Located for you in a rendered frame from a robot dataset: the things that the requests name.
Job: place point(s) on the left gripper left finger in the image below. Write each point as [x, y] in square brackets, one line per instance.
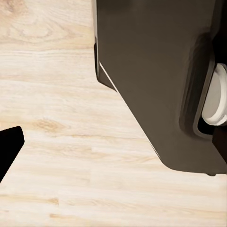
[11, 142]

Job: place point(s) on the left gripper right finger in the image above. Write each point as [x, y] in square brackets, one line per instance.
[219, 140]

